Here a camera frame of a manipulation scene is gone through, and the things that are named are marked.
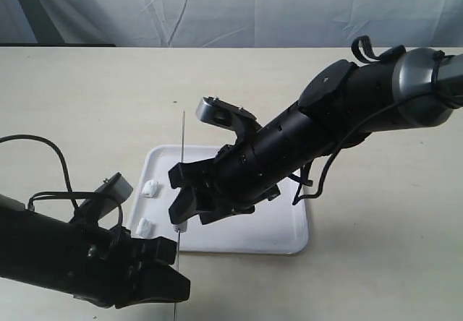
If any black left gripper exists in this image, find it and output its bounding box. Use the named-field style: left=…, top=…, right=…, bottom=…
left=68, top=223, right=191, bottom=309

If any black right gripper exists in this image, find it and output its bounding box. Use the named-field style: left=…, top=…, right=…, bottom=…
left=168, top=136, right=281, bottom=225

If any white marshmallow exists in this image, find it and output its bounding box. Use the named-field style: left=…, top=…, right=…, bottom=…
left=135, top=218, right=155, bottom=239
left=173, top=221, right=188, bottom=234
left=141, top=179, right=160, bottom=198

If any thin metal skewer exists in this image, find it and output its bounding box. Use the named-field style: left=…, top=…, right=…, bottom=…
left=173, top=111, right=185, bottom=321

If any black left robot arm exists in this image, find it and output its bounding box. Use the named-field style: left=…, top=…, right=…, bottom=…
left=1, top=196, right=190, bottom=309

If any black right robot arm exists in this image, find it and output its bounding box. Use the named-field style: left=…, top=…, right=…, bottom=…
left=169, top=35, right=462, bottom=225

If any white plastic tray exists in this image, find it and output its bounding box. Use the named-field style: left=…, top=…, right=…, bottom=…
left=127, top=145, right=309, bottom=254

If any grey backdrop curtain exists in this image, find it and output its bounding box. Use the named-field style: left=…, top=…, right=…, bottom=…
left=1, top=0, right=462, bottom=48

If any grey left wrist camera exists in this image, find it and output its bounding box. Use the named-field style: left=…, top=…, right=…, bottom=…
left=79, top=172, right=133, bottom=223

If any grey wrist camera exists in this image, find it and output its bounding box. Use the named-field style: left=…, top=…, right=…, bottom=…
left=79, top=172, right=133, bottom=223
left=195, top=97, right=262, bottom=142

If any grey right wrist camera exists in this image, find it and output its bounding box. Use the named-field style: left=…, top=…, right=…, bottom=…
left=195, top=97, right=262, bottom=142

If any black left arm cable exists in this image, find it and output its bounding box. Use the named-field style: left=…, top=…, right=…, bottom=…
left=0, top=134, right=124, bottom=242

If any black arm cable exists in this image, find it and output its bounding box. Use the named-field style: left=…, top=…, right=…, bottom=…
left=291, top=35, right=463, bottom=206
left=0, top=134, right=124, bottom=242

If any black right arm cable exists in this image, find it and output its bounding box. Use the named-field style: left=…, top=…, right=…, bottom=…
left=291, top=35, right=463, bottom=206

